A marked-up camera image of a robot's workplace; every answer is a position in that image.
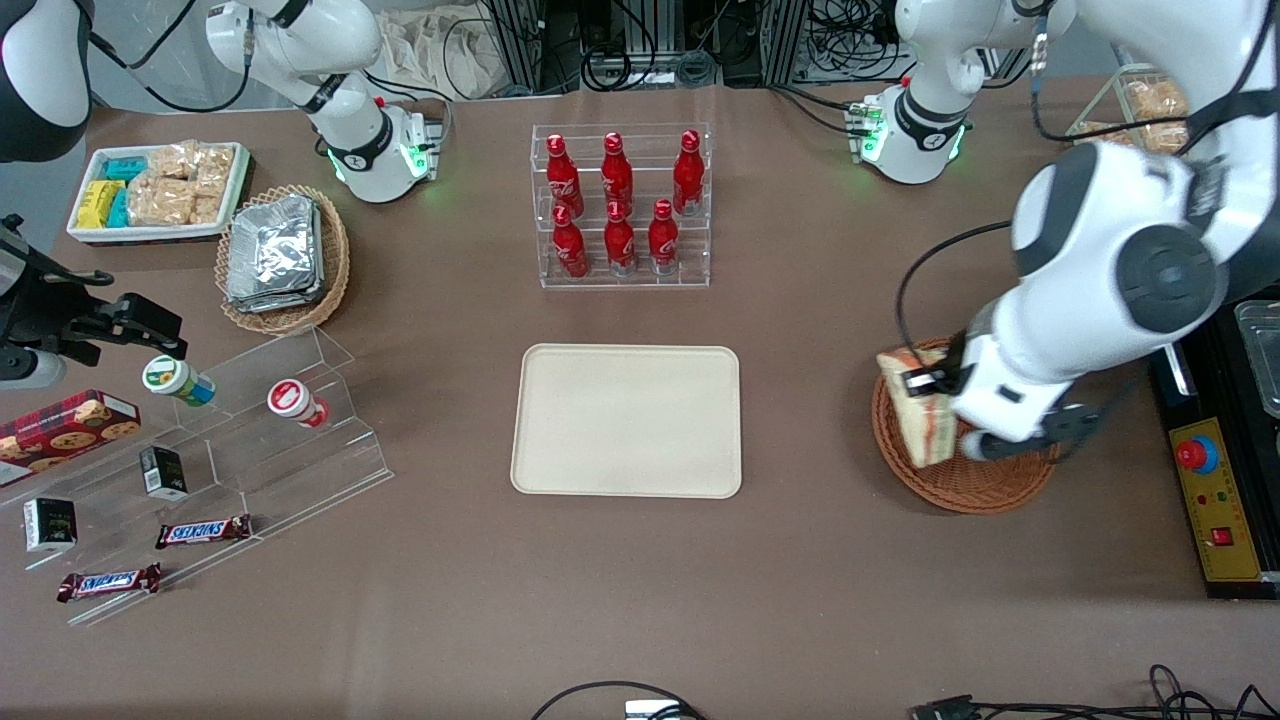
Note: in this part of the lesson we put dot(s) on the teal snack packet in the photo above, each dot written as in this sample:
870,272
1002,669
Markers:
125,168
119,210

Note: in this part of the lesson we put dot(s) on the white cloth bag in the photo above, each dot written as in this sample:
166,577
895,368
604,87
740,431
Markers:
430,50

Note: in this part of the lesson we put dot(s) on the clear rice cracker bag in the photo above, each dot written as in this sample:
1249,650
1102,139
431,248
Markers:
206,210
172,162
215,168
160,202

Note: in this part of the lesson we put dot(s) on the silver foil pack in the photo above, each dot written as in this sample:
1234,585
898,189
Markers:
318,285
275,245

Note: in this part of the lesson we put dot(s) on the white rectangular snack tray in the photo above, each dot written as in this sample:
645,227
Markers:
90,232

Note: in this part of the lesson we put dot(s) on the red cola bottle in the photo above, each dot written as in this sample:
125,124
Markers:
663,240
563,180
620,245
688,175
617,175
570,250

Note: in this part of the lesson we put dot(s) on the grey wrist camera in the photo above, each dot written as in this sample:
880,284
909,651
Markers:
28,368
985,446

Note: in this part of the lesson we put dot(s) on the beige plastic tray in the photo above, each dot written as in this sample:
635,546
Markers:
626,420

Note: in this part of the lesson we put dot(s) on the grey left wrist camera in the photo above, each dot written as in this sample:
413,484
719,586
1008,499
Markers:
985,446

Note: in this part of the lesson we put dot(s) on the clear acrylic bottle rack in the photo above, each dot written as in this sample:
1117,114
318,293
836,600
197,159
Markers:
640,180

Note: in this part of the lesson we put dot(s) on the green lid yogurt bottle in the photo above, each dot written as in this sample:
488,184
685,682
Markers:
175,380

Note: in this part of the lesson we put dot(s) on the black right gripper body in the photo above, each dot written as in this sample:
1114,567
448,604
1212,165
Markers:
48,312

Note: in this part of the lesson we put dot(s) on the aluminium frame post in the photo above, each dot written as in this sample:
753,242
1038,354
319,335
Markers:
520,40
785,40

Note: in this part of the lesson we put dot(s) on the brown snickers bar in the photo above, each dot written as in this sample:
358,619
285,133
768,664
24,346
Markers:
203,532
108,583

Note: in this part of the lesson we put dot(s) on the small black box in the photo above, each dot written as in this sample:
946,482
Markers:
50,525
163,472

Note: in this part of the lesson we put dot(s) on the yellow snack packet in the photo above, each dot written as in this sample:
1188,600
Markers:
98,205

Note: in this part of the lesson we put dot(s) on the clear acrylic step stand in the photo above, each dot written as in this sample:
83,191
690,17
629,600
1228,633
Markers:
300,470

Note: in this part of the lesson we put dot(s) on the light oval wicker basket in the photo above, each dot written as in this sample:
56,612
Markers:
335,260

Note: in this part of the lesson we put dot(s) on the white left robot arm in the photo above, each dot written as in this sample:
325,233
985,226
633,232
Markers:
1100,250

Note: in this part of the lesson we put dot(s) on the red emergency stop button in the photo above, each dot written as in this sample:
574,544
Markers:
1197,455

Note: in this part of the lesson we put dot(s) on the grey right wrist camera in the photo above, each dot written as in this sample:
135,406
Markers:
28,368

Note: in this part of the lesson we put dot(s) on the triangular sandwich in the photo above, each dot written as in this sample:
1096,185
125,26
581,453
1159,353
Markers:
920,430

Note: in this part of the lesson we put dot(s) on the brown round wicker basket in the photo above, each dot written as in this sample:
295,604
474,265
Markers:
960,485

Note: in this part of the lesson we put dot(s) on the black yellow control box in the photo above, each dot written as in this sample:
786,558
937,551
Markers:
1225,500

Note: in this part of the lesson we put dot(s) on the red cookie box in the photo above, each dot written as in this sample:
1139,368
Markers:
60,435

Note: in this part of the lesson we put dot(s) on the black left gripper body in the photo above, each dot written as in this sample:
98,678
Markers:
951,374

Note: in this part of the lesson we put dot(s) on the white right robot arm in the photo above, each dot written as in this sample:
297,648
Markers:
350,140

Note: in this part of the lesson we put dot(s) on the red lid yogurt bottle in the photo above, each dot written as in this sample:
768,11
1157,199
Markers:
292,400

